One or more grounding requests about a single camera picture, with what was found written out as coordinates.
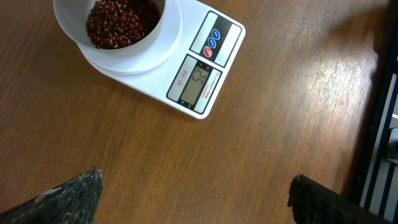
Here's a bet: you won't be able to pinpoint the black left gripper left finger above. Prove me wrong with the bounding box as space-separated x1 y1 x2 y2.
1 166 103 224

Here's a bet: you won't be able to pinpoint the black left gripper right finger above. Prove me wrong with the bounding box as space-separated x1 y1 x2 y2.
287 174 389 224

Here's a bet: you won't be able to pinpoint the white digital kitchen scale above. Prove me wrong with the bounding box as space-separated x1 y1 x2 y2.
78 1 246 119

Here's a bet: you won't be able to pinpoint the white round bowl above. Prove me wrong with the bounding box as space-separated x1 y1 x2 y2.
53 0 170 54

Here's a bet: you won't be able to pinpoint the black metal frame rail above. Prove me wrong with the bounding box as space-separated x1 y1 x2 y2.
348 18 398 223

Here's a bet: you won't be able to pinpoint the red beans in bowl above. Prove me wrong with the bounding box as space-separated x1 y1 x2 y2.
85 0 160 50

